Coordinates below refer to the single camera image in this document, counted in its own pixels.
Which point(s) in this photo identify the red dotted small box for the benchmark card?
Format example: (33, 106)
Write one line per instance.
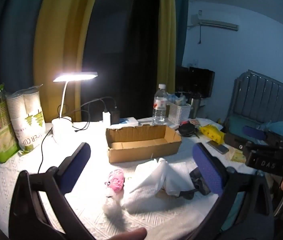
(195, 122)

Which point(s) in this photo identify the wide yellow curtain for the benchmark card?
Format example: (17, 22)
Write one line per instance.
(59, 42)

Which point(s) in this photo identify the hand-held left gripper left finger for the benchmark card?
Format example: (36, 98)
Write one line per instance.
(75, 163)

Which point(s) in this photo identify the white desk lamp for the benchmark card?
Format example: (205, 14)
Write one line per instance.
(61, 128)

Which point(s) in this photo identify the smartphone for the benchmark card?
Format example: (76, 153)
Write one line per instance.
(218, 147)

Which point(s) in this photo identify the crumpled blue plastic bag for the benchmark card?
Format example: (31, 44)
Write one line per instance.
(172, 98)

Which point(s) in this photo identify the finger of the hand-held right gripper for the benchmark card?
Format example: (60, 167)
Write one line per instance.
(254, 131)
(235, 141)

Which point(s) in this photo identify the white paper cup pack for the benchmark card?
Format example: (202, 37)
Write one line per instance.
(27, 120)

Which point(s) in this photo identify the dark window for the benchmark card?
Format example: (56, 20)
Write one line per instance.
(124, 50)

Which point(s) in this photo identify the pale yellow tissue packs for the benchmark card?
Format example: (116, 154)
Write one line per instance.
(237, 156)

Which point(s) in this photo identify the cardboard box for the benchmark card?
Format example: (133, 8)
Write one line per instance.
(141, 153)

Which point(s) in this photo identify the dark blue curtain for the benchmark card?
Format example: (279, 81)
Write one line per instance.
(11, 42)

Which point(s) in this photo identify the teal curtain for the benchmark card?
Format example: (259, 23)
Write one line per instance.
(182, 30)

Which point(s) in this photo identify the white plastic basket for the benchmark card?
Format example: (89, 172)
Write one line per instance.
(179, 113)

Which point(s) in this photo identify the white textured tablecloth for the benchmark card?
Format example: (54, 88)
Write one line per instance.
(86, 200)

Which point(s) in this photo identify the narrow yellow curtain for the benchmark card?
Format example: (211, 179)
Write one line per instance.
(167, 42)

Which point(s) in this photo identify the steel mug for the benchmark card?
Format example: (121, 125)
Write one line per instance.
(195, 106)

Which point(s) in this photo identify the person's left hand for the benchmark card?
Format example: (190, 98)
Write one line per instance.
(129, 235)

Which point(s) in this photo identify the grey slatted chair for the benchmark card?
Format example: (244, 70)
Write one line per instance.
(259, 92)

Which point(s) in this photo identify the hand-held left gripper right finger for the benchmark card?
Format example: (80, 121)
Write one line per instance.
(209, 170)

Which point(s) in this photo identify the pink plush toy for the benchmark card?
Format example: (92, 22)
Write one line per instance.
(116, 182)

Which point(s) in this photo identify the clear water bottle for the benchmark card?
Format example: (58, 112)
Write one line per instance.
(159, 110)

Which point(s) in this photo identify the white fluffy ball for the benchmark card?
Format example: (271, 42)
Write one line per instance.
(112, 206)

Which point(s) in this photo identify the yellow packet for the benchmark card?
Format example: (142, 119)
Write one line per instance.
(212, 133)

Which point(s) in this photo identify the black charger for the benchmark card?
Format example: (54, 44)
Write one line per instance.
(115, 117)

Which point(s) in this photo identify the white charger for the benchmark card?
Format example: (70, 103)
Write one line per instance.
(106, 118)

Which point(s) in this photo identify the white blue power strip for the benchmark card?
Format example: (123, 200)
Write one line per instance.
(127, 122)

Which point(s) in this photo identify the white textured towel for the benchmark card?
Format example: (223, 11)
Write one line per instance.
(180, 177)
(149, 182)

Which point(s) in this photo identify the dark cloth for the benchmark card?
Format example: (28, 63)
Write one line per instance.
(195, 177)

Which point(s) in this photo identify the white air conditioner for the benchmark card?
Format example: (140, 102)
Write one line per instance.
(219, 24)

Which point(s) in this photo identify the wide black monitor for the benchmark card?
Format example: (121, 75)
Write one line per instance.
(202, 81)

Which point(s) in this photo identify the black round case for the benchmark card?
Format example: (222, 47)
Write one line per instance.
(187, 130)

